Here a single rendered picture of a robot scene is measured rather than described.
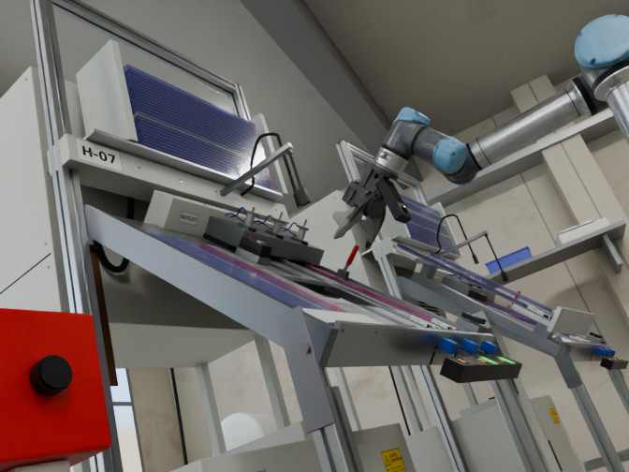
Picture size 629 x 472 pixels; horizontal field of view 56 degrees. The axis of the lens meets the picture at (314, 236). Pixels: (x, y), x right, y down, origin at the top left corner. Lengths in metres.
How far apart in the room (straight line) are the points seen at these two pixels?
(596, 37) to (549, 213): 3.82
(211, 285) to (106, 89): 0.76
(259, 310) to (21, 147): 0.93
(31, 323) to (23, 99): 1.11
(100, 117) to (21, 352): 1.02
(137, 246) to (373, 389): 4.08
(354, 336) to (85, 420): 0.42
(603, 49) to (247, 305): 0.84
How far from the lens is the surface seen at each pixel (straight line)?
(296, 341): 0.86
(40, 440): 0.68
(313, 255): 1.68
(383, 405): 5.11
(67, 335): 0.73
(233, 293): 1.01
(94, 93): 1.69
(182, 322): 1.61
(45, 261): 1.49
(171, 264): 1.13
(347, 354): 0.94
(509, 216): 5.12
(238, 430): 4.95
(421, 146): 1.39
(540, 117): 1.47
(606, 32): 1.34
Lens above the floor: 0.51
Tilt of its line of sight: 23 degrees up
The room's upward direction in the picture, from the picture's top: 18 degrees counter-clockwise
